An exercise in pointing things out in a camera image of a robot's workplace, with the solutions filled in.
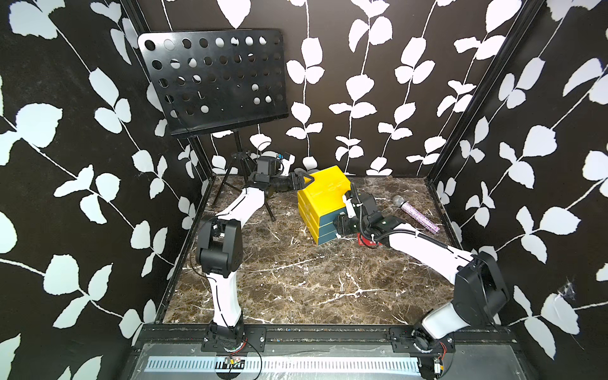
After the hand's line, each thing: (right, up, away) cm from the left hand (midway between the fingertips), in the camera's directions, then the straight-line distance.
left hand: (309, 177), depth 89 cm
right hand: (+11, -15, -3) cm, 19 cm away
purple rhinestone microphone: (+41, -10, +18) cm, 46 cm away
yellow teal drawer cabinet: (+4, -10, -9) cm, 14 cm away
